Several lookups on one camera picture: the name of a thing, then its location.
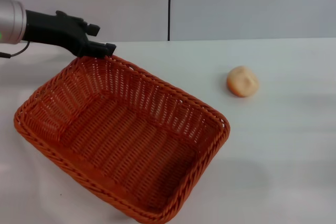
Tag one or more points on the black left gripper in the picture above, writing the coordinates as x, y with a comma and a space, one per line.
55, 30

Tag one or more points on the orange woven plastic basket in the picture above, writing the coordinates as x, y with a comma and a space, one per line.
126, 140

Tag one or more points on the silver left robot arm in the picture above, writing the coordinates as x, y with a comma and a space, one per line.
11, 20

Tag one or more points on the black vertical wall strip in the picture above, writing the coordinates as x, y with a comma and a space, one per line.
169, 6

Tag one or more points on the round pale bread bun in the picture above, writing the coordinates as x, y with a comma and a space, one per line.
242, 81

